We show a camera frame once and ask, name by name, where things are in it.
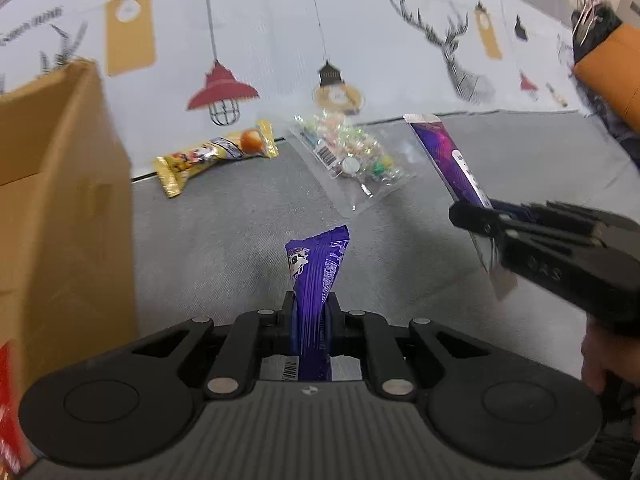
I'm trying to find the clear candy bag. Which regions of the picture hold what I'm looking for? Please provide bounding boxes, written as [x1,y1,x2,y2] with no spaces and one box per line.
[288,112,417,216]

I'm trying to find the orange bag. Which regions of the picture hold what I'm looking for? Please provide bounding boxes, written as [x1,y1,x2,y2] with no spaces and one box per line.
[573,22,640,127]

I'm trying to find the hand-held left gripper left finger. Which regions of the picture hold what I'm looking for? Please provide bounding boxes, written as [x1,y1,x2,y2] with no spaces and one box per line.
[131,290,301,401]

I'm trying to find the black bag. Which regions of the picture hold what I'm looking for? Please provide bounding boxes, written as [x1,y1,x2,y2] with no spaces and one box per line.
[569,0,640,136]

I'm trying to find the brown cardboard box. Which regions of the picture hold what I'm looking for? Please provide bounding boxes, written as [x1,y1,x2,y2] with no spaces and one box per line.
[0,58,140,461]

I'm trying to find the person's right hand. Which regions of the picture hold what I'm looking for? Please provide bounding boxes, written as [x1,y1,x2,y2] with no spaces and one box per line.
[580,317,614,395]

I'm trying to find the grey printed bed sheet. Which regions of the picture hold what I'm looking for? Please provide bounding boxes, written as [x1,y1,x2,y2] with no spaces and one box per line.
[0,0,640,361]

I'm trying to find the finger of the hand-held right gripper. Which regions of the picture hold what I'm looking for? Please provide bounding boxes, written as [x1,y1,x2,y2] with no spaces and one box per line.
[448,201,522,257]
[489,199,604,240]

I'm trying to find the long purple stick packet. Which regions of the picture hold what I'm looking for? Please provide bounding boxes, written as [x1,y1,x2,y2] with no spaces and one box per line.
[402,113,519,302]

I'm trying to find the red snack packet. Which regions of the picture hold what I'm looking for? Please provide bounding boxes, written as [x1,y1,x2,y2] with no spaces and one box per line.
[0,342,39,477]

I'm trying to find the yellow snack packet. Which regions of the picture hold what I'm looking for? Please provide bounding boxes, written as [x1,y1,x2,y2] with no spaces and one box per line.
[153,119,280,199]

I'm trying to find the purple snack packet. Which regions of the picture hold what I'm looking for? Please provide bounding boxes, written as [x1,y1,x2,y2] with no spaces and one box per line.
[259,224,364,384]

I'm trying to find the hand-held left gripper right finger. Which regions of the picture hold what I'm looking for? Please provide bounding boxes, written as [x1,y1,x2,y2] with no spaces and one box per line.
[325,292,502,401]

